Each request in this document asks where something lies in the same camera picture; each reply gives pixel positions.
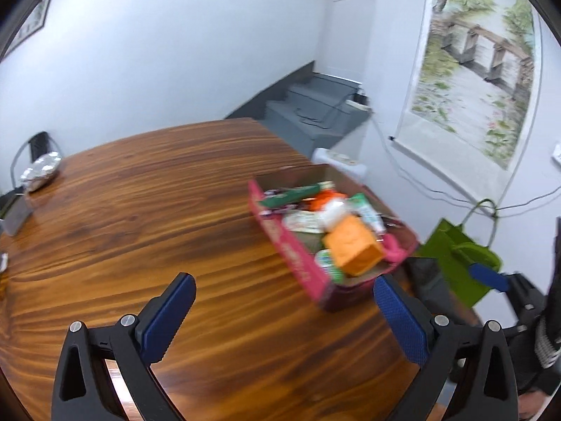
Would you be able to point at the foil tray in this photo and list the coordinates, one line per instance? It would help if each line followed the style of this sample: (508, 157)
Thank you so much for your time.
(41, 169)

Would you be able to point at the white green packet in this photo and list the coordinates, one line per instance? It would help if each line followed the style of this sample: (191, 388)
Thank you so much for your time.
(366, 210)

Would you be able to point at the white appliance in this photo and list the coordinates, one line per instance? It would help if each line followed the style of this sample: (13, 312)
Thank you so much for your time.
(333, 160)

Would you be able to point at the dark orange textured cube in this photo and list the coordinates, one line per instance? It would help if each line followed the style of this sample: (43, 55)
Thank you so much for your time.
(326, 199)

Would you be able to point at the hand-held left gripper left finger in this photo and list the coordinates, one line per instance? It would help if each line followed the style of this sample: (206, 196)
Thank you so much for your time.
(168, 315)

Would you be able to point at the grey stairs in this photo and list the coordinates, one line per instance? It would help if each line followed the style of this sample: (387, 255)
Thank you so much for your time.
(307, 109)

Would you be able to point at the knotted pink foam curler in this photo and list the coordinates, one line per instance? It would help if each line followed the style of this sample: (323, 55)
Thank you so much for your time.
(394, 250)

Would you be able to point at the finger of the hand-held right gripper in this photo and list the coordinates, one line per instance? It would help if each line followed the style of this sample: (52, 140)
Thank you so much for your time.
(488, 276)

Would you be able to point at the green paper bag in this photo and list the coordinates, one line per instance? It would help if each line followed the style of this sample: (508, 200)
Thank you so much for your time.
(456, 263)

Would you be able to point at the red cardboard box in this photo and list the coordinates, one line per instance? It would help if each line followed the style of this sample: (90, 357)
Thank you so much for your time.
(298, 258)

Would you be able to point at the black padded chair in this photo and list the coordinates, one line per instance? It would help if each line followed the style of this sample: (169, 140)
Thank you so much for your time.
(427, 280)

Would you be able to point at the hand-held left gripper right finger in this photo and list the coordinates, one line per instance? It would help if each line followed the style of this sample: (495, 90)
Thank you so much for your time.
(401, 324)

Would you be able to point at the small white tube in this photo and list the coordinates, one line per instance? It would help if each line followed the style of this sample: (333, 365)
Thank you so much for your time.
(326, 258)

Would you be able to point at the light orange ribbed cube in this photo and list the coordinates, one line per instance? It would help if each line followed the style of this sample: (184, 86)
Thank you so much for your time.
(353, 245)

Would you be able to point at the landscape scroll painting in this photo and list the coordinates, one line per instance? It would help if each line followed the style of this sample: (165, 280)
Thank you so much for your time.
(473, 52)

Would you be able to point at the white mesh tape roll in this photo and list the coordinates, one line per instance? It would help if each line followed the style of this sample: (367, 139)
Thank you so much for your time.
(335, 212)

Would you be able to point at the white wall socket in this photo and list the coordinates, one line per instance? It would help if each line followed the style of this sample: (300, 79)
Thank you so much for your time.
(557, 151)

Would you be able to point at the grey rectangular box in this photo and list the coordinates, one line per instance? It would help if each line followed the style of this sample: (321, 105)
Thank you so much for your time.
(15, 217)

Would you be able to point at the dark green cosmetic tube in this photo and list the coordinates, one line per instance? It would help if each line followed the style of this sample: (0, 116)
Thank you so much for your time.
(289, 195)

